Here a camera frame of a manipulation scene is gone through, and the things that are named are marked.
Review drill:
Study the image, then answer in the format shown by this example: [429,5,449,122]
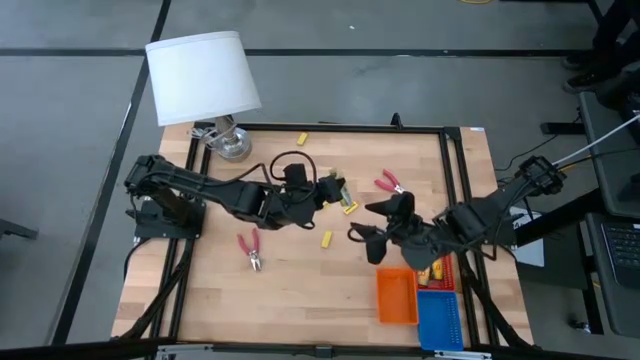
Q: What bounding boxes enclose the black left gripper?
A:
[279,175,345,227]

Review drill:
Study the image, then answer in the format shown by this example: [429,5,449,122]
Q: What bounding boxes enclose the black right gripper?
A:
[348,191,446,272]

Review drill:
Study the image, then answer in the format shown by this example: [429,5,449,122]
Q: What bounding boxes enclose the small pale box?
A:
[329,168,354,208]

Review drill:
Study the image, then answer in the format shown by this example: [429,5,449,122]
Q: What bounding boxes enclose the red handled pliers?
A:
[373,168,406,195]
[236,228,263,273]

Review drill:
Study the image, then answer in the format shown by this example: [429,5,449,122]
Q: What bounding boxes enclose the orange plastic basket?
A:
[376,267,420,326]

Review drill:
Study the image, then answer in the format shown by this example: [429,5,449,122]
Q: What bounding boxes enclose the red plastic basket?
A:
[414,253,457,293]

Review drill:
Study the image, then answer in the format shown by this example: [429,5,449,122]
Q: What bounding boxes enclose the blue plastic basket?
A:
[415,289,464,352]

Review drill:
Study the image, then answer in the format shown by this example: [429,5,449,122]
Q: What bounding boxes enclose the white paper sheet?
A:
[509,207,546,269]

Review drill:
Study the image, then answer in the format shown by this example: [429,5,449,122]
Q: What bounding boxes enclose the black beam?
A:
[514,192,601,246]

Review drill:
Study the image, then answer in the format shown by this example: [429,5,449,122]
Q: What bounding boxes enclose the white shade table lamp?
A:
[144,30,263,162]

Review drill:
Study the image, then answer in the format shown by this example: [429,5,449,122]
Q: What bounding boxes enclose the black stand foot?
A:
[541,122,586,135]

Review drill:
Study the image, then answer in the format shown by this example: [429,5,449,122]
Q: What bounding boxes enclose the black laptop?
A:
[599,221,640,291]

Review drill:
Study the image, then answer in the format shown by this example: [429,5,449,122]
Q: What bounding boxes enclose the grey desk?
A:
[578,89,640,339]

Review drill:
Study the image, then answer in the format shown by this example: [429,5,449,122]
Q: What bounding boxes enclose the person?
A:
[562,0,640,96]

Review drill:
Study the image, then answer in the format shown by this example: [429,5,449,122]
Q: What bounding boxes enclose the black floor stand leg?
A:
[0,218,40,241]

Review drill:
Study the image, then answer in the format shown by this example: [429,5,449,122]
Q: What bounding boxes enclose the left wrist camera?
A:
[282,163,309,187]

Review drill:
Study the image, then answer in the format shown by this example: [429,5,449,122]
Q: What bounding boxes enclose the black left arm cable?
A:
[234,149,321,231]

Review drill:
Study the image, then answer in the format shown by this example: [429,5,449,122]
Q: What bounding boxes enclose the black aluminium table frame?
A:
[112,121,534,351]

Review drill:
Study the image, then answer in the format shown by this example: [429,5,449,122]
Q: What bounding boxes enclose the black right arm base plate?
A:
[446,205,517,247]

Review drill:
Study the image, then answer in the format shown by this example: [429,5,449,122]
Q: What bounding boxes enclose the white lamp cord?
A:
[189,124,221,146]

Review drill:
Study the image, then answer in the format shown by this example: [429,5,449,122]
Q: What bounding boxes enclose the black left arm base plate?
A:
[133,199,207,240]

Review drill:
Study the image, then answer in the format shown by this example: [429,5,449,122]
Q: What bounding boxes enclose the white cable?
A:
[552,113,640,165]

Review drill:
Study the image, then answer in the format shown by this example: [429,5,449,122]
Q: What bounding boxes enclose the black and silver rail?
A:
[0,337,640,360]

